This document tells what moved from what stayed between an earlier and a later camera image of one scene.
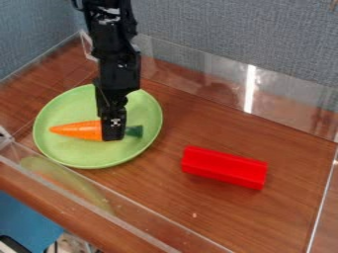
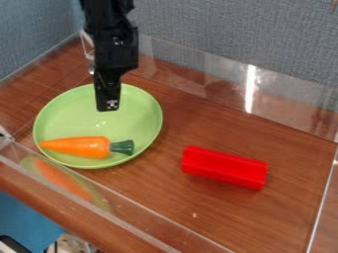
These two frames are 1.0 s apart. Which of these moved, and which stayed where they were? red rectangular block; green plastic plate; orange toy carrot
Moved: orange toy carrot
Stayed: green plastic plate; red rectangular block
